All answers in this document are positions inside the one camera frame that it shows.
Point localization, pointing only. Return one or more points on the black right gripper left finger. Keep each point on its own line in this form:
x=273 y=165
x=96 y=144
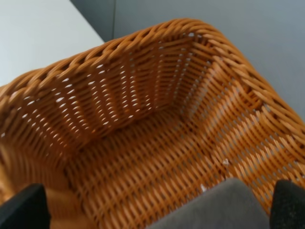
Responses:
x=26 y=210

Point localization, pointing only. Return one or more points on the grey blue whiteboard eraser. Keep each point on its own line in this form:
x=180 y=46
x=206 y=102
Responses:
x=229 y=205

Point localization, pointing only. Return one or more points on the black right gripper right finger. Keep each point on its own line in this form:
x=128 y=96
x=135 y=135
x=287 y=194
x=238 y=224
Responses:
x=288 y=206

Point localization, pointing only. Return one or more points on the orange wicker basket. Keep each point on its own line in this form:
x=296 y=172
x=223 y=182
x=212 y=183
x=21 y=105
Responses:
x=124 y=133

